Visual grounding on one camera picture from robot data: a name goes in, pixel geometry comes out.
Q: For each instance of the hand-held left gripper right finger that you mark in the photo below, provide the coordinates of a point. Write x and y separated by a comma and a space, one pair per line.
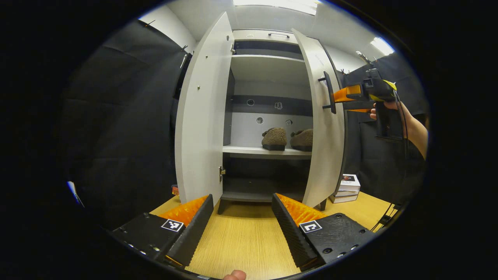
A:
291, 233

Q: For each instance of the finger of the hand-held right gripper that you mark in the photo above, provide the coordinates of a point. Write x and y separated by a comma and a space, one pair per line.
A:
348, 94
358, 105

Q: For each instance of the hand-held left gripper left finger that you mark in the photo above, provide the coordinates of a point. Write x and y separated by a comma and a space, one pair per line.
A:
194, 233

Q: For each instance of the white cabinet door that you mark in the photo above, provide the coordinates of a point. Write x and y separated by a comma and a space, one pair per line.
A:
202, 116
321, 147

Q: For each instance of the brown fuzzy shoe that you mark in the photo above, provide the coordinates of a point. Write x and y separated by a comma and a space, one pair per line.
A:
302, 139
274, 138

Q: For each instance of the white shoe cabinet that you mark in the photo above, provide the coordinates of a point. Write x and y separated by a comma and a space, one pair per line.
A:
249, 134

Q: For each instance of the small red object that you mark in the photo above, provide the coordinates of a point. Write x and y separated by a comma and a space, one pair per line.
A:
175, 190

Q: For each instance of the small ceiling light panel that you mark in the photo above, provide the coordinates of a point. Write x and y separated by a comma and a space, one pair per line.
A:
382, 46

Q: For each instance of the white book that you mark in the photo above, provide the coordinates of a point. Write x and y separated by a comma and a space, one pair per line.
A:
346, 193
342, 199

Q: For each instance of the white book photo cover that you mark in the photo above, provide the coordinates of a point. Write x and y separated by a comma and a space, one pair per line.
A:
350, 182

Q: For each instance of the long ceiling light panel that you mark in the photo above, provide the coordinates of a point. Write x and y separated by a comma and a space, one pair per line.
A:
280, 6

